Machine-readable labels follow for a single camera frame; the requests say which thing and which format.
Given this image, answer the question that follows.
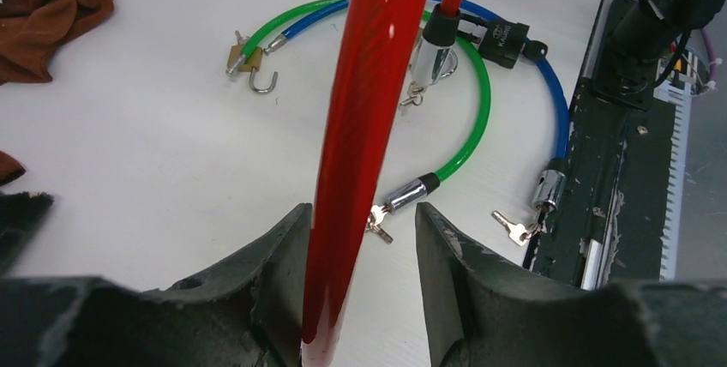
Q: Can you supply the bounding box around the black padlock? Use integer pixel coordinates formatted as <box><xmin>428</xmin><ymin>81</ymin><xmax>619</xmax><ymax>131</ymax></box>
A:
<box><xmin>458</xmin><ymin>13</ymin><xmax>549</xmax><ymax>69</ymax></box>

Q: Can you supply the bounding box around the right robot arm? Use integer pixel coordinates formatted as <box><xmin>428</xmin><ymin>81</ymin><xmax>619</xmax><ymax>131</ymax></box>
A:
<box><xmin>592</xmin><ymin>0</ymin><xmax>726</xmax><ymax>111</ymax></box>

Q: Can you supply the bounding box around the black floral plush blanket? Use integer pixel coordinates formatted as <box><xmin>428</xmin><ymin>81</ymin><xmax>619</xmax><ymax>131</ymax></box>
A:
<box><xmin>1</xmin><ymin>192</ymin><xmax>54</xmax><ymax>274</ymax></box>

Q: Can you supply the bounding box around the red cable lock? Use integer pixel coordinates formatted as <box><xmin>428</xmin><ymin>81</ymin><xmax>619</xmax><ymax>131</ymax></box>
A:
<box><xmin>299</xmin><ymin>0</ymin><xmax>479</xmax><ymax>367</ymax></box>

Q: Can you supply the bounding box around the blue cable lock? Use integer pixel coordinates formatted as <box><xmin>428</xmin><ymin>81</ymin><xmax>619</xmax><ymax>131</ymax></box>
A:
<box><xmin>263</xmin><ymin>0</ymin><xmax>572</xmax><ymax>247</ymax></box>

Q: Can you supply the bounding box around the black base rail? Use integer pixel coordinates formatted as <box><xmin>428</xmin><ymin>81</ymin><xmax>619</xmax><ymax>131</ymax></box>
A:
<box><xmin>524</xmin><ymin>0</ymin><xmax>686</xmax><ymax>289</ymax></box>

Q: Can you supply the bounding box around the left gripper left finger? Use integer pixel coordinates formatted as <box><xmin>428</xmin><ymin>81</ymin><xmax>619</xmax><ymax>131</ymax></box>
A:
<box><xmin>1</xmin><ymin>203</ymin><xmax>312</xmax><ymax>366</ymax></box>

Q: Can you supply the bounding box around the green cable lock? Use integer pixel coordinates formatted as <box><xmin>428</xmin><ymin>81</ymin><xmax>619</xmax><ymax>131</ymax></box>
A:
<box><xmin>225</xmin><ymin>0</ymin><xmax>492</xmax><ymax>245</ymax></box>

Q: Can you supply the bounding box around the brown towel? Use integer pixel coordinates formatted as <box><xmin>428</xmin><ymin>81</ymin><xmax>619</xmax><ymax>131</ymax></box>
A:
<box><xmin>0</xmin><ymin>0</ymin><xmax>117</xmax><ymax>187</ymax></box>

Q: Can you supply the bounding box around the white cable duct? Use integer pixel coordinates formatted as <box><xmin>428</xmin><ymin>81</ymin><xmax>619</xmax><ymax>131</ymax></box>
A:
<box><xmin>655</xmin><ymin>50</ymin><xmax>726</xmax><ymax>280</ymax></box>

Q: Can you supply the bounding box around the small brass padlock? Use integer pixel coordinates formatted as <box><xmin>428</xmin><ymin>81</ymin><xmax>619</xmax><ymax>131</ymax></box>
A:
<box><xmin>226</xmin><ymin>30</ymin><xmax>278</xmax><ymax>94</ymax></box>

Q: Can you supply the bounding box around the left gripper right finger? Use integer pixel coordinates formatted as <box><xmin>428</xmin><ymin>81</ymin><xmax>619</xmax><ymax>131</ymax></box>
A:
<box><xmin>415</xmin><ymin>202</ymin><xmax>726</xmax><ymax>366</ymax></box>

